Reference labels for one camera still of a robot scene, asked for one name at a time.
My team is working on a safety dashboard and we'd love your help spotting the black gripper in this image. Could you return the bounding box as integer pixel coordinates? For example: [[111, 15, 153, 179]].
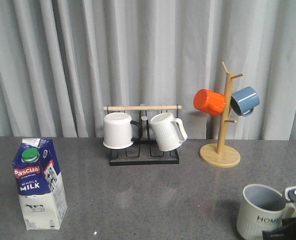
[[262, 186, 296, 240]]

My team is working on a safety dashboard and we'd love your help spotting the white HOME mug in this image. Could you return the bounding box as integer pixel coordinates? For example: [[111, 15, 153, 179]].
[[236, 184, 296, 240]]

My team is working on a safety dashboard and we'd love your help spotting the Pascual whole milk carton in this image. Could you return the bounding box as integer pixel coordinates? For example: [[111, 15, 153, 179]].
[[12, 138, 68, 230]]

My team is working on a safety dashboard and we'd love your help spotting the wooden mug tree stand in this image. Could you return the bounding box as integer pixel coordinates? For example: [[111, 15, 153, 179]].
[[199, 61, 245, 168]]

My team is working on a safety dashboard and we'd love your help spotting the blue enamel mug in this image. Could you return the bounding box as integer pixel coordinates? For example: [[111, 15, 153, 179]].
[[230, 86, 260, 117]]

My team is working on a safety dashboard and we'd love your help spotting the orange enamel mug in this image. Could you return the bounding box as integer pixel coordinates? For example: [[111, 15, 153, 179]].
[[193, 88, 226, 117]]

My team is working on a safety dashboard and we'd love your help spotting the white ribbed mug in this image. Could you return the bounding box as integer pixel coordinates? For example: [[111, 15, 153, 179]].
[[149, 112, 188, 152]]

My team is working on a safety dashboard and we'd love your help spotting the grey curtain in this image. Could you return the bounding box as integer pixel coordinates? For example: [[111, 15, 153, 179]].
[[0, 0, 296, 140]]

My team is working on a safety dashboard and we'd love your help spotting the black wire mug rack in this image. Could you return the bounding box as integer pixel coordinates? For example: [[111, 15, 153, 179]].
[[103, 104, 182, 166]]

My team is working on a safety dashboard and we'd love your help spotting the white mug black handle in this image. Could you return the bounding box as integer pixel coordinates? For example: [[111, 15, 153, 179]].
[[103, 112, 143, 150]]

